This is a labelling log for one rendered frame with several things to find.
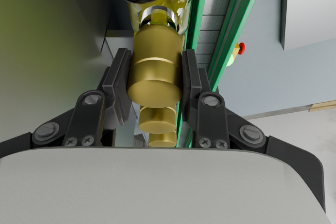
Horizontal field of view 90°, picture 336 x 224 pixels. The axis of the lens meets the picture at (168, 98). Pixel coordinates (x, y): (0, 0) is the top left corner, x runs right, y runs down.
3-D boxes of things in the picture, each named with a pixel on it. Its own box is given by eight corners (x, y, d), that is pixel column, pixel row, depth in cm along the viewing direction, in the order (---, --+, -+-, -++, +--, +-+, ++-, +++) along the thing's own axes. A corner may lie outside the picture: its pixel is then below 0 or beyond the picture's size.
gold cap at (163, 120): (139, 77, 16) (134, 121, 14) (177, 77, 16) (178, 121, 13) (144, 96, 19) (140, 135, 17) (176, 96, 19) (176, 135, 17)
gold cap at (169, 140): (148, 105, 21) (146, 141, 19) (177, 106, 21) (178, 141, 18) (151, 117, 24) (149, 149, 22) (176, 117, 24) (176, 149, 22)
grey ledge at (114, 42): (111, 13, 46) (103, 42, 40) (143, 14, 46) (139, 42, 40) (148, 130, 128) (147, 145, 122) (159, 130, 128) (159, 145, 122)
